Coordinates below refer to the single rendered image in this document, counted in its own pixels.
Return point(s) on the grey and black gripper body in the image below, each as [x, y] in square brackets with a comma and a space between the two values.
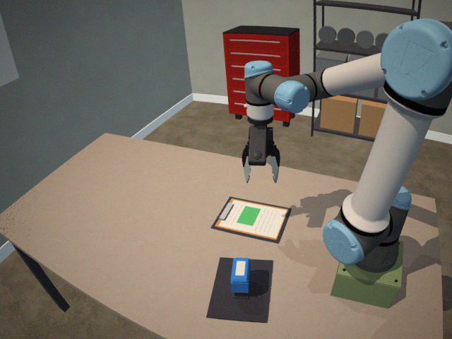
[270, 142]

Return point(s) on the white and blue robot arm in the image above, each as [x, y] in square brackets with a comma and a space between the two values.
[415, 70]

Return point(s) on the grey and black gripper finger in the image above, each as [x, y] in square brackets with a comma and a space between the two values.
[246, 166]
[274, 162]

